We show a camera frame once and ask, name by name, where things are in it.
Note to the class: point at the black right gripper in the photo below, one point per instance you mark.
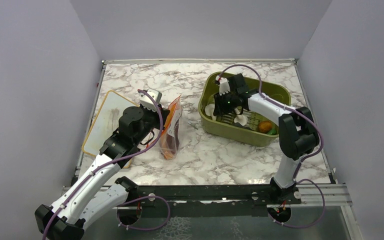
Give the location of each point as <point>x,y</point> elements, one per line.
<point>220,109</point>

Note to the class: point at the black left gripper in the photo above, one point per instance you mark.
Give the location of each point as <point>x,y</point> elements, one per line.
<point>164,113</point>

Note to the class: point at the clear zip top bag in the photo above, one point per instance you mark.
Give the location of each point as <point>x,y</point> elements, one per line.
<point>171,132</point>

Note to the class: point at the purple toy sweet potato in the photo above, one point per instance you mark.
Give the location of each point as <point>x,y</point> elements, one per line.
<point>169,142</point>

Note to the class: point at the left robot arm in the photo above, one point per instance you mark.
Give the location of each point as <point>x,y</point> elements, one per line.
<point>75,211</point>

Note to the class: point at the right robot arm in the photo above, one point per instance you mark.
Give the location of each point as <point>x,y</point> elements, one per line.
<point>297,133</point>

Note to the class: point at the olive green plastic bin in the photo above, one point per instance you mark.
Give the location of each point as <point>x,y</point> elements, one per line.
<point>223,126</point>

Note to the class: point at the white cutting board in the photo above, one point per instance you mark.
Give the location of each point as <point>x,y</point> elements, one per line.
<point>105,122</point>

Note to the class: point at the green toy vegetable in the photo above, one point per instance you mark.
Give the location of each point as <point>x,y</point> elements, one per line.
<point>272,132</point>

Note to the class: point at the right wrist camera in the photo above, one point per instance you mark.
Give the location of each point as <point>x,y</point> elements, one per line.
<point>223,84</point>

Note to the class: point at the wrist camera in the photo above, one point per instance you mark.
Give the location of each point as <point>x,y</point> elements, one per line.
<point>223,84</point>
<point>154,96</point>

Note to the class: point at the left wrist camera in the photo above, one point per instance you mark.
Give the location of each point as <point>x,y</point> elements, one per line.
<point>154,96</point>

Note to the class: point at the black base frame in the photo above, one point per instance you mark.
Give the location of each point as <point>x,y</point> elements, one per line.
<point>195,201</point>

